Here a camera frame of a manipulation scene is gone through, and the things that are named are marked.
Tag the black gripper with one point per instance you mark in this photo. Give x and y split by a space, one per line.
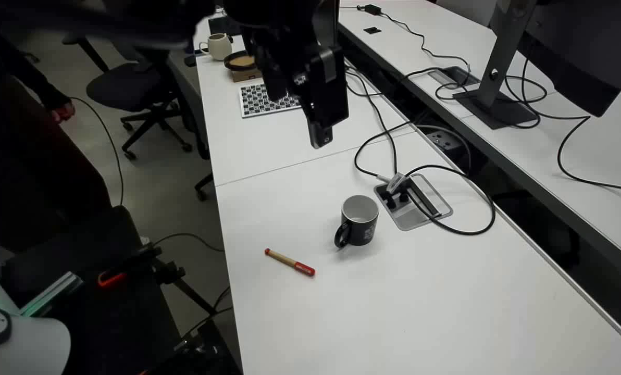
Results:
323 84

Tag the black mug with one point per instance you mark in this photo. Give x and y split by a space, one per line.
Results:
358 226

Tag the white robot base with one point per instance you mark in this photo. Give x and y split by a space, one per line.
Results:
25 346

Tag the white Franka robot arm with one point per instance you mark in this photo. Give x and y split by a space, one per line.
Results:
281 28

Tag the white mug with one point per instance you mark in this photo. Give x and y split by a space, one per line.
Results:
219 47

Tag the black and white checkerboard sheet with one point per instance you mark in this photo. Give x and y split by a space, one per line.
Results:
259 101

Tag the small black flat object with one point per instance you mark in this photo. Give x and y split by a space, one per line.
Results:
371 29

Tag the grey desk power outlet box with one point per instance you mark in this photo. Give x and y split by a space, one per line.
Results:
422 201

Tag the tan marker with red cap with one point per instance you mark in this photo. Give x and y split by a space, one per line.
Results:
290 261

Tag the black power adapter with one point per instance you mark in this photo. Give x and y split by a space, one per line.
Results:
370 9

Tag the dark desk socket box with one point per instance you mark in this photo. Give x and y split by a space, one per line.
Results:
452 75

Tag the silver monitor stand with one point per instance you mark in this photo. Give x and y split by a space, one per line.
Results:
499 75

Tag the black office chair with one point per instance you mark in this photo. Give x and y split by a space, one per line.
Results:
125 86

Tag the black tripod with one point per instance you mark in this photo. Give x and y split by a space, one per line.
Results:
186 284

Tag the orange and black clamp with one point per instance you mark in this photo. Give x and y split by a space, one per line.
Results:
113 281

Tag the red shoe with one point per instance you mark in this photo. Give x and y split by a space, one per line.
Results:
63 112

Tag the black computer monitor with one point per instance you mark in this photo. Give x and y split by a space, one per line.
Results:
589 49

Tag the aluminium rail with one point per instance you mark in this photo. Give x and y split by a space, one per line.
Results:
50 294

